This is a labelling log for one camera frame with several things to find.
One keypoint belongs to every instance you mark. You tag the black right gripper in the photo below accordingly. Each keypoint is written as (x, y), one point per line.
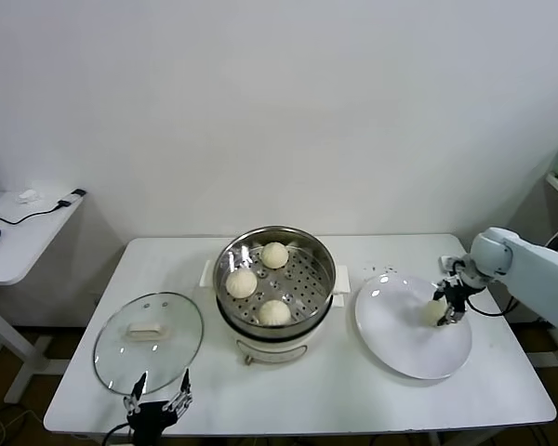
(458, 290)

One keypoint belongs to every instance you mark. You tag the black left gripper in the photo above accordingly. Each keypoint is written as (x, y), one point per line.
(149, 420)

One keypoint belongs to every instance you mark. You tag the white steamed baozi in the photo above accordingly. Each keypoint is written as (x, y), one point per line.
(242, 284)
(275, 312)
(274, 254)
(431, 313)

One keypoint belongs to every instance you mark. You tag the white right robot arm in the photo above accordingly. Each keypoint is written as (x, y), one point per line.
(535, 274)

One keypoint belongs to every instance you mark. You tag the perforated steel steamer basket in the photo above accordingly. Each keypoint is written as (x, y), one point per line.
(274, 284)

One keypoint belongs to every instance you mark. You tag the white round plate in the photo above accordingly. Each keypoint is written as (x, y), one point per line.
(390, 334)

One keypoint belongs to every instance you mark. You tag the scattered black crumbs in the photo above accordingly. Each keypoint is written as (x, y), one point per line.
(384, 269)

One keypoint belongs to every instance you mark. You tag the white side desk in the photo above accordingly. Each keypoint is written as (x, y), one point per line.
(28, 251)

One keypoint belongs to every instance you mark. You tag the crumpled white tissue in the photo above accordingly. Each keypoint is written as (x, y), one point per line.
(30, 196)

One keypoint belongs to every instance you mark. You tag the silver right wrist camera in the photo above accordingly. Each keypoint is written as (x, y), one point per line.
(448, 264)

